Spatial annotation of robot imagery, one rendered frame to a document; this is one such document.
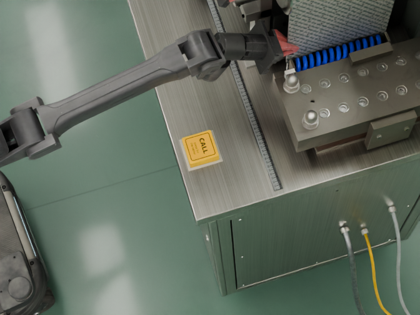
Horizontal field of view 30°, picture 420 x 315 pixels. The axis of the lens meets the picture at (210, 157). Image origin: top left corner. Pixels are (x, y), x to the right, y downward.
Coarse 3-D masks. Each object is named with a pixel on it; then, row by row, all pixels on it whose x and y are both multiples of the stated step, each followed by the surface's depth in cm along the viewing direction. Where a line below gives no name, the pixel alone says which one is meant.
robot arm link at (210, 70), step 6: (204, 30) 159; (210, 30) 160; (210, 36) 160; (216, 42) 159; (216, 48) 159; (222, 54) 158; (216, 60) 157; (222, 60) 158; (228, 60) 167; (204, 66) 156; (210, 66) 156; (216, 66) 157; (222, 66) 165; (204, 72) 157; (210, 72) 158; (216, 72) 166; (198, 78) 167; (204, 78) 168; (210, 78) 168; (216, 78) 169
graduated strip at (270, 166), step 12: (216, 12) 196; (216, 24) 194; (240, 72) 189; (240, 84) 187; (240, 96) 186; (252, 108) 185; (252, 120) 184; (264, 144) 181; (264, 156) 180; (276, 180) 178
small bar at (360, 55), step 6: (384, 42) 173; (366, 48) 173; (372, 48) 173; (378, 48) 173; (384, 48) 172; (390, 48) 172; (354, 54) 172; (360, 54) 172; (366, 54) 172; (372, 54) 172; (378, 54) 172; (384, 54) 173; (390, 54) 174; (354, 60) 172; (360, 60) 172; (366, 60) 173
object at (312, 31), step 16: (352, 0) 160; (368, 0) 162; (384, 0) 164; (304, 16) 160; (320, 16) 162; (336, 16) 164; (352, 16) 166; (368, 16) 168; (384, 16) 170; (288, 32) 165; (304, 32) 166; (320, 32) 168; (336, 32) 170; (352, 32) 173; (368, 32) 175; (304, 48) 173; (320, 48) 175
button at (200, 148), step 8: (192, 136) 180; (200, 136) 180; (208, 136) 180; (184, 144) 180; (192, 144) 179; (200, 144) 179; (208, 144) 179; (192, 152) 179; (200, 152) 179; (208, 152) 178; (216, 152) 178; (192, 160) 178; (200, 160) 178; (208, 160) 179
